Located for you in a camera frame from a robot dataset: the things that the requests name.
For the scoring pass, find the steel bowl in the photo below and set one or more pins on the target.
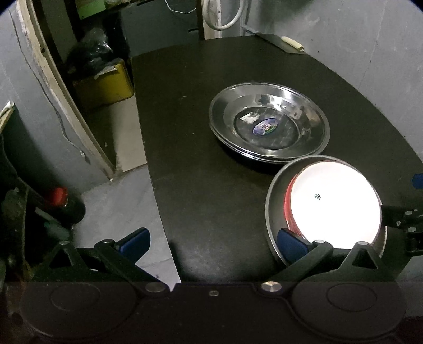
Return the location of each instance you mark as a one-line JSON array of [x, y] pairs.
[[274, 211]]

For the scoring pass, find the cream door frame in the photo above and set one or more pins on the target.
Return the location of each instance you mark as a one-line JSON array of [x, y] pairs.
[[66, 99]]

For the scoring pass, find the green box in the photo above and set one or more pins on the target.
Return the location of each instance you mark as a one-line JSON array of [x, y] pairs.
[[91, 8]]

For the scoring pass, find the dark bottle with red cap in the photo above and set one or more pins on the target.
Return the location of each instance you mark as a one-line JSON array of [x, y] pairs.
[[66, 201]]

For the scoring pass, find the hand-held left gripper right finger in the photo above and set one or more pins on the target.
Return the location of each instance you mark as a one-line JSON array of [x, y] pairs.
[[290, 244]]

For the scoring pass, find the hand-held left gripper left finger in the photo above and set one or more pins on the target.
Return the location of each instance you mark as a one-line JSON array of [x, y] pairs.
[[135, 243]]

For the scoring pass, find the dark cabinet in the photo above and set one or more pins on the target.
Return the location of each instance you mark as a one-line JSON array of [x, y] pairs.
[[158, 26]]

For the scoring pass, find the cream wooden post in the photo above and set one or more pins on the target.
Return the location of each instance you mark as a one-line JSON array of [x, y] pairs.
[[206, 31]]

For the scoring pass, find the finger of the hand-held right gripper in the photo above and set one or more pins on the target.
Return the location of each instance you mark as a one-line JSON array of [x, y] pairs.
[[414, 228], [419, 181]]

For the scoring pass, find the plain steel plate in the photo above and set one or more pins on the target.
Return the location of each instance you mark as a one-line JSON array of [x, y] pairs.
[[264, 160]]

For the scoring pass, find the steel plate with oval sticker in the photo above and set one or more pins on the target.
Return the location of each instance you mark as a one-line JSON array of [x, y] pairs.
[[228, 112]]

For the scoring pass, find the yellow bin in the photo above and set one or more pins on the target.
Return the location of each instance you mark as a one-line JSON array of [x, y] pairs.
[[105, 87]]

